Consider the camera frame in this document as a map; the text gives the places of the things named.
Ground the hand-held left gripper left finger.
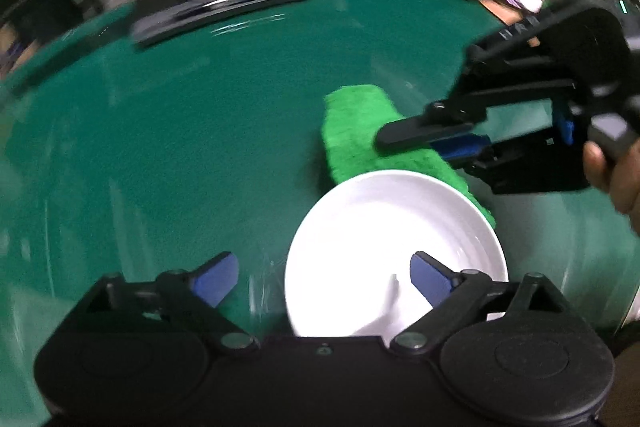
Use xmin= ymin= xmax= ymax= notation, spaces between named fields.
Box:
xmin=75 ymin=252 xmax=261 ymax=355

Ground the white round plate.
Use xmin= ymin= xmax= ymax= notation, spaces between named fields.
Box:
xmin=284 ymin=170 xmax=510 ymax=338

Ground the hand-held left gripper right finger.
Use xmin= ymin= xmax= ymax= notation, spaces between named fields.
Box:
xmin=390 ymin=251 xmax=576 ymax=357

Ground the black monitor stand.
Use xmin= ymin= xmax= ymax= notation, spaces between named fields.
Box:
xmin=129 ymin=0 xmax=313 ymax=52

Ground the person's right hand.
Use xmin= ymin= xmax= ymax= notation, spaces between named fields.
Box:
xmin=584 ymin=142 xmax=640 ymax=235

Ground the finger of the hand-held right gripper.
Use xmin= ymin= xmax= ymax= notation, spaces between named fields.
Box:
xmin=376 ymin=79 xmax=576 ymax=152
xmin=432 ymin=132 xmax=591 ymax=195

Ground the green cloth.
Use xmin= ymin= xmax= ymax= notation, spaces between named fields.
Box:
xmin=320 ymin=84 xmax=497 ymax=230

